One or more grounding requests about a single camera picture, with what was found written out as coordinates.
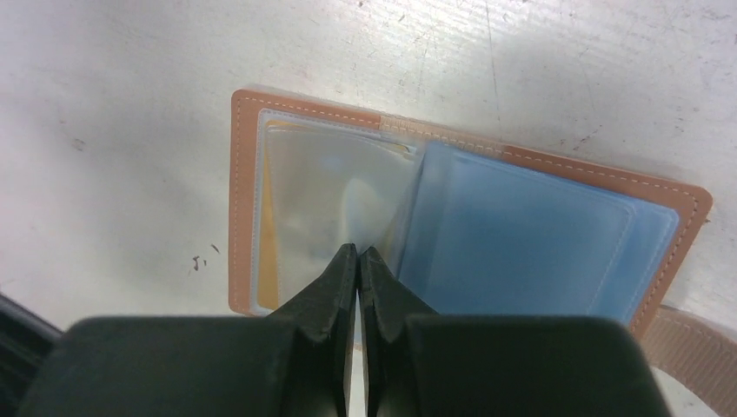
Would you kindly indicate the brown leather card holder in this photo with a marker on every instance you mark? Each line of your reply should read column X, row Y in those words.
column 469, row 225

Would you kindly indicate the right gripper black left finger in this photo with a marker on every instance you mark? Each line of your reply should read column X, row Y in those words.
column 293, row 362

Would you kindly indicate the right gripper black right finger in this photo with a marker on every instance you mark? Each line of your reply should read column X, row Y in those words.
column 418, row 362

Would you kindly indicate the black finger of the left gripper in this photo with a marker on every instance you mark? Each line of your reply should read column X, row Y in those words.
column 26, row 341

